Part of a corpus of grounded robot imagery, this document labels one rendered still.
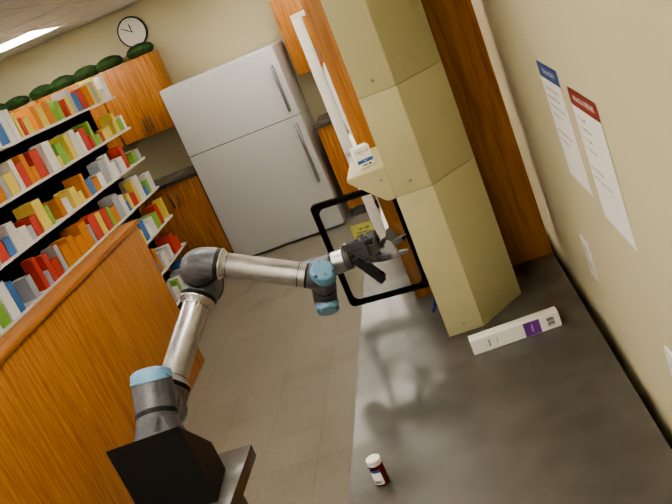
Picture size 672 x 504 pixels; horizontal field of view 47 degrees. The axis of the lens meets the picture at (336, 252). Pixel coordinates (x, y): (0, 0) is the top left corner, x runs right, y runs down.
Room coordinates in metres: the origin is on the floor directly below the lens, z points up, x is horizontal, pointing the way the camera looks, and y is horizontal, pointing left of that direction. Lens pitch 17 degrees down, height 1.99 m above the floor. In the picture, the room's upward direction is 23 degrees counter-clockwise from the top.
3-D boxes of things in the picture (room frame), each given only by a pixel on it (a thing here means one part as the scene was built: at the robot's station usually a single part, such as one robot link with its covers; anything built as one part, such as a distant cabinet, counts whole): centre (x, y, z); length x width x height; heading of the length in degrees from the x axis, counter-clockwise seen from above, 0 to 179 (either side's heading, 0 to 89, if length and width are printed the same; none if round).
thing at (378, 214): (2.48, -0.12, 1.19); 0.30 x 0.01 x 0.40; 69
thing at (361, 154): (2.23, -0.18, 1.54); 0.05 x 0.05 x 0.06; 5
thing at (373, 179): (2.28, -0.19, 1.46); 0.32 x 0.12 x 0.10; 169
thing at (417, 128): (2.25, -0.37, 1.32); 0.32 x 0.25 x 0.77; 169
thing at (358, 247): (2.30, -0.08, 1.24); 0.12 x 0.08 x 0.09; 79
